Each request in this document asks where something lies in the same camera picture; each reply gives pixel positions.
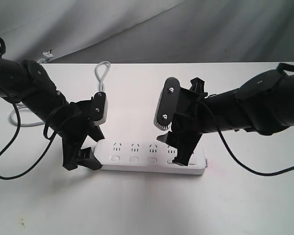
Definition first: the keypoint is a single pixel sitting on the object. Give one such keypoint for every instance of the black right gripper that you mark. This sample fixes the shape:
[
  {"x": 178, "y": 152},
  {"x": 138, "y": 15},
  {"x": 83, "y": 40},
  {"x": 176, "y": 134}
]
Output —
[{"x": 184, "y": 134}]

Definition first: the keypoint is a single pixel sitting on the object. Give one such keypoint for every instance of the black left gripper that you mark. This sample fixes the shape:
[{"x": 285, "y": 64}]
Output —
[{"x": 75, "y": 124}]

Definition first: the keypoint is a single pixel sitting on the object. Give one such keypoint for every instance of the white five-outlet power strip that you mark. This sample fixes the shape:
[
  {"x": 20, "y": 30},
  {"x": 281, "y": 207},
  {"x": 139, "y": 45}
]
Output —
[{"x": 146, "y": 156}]

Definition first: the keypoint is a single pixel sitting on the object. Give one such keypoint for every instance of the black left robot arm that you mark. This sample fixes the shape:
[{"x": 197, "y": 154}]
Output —
[{"x": 30, "y": 84}]

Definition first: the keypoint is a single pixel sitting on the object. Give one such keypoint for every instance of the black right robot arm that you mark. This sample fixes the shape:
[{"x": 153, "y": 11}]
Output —
[{"x": 264, "y": 104}]

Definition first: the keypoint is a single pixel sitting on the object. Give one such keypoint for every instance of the grey backdrop cloth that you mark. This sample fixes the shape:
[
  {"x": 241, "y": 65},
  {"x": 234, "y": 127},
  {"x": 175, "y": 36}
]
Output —
[{"x": 149, "y": 31}]

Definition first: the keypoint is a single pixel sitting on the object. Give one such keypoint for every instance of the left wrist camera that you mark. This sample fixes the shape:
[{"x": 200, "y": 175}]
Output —
[{"x": 99, "y": 106}]

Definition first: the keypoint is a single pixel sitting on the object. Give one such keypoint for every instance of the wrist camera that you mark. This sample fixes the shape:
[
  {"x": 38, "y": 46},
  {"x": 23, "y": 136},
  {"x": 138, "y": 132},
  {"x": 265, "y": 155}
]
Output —
[
  {"x": 99, "y": 106},
  {"x": 167, "y": 104}
]

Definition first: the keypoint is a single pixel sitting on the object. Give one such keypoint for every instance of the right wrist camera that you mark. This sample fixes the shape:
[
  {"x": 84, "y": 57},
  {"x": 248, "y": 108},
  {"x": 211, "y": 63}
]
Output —
[{"x": 167, "y": 104}]

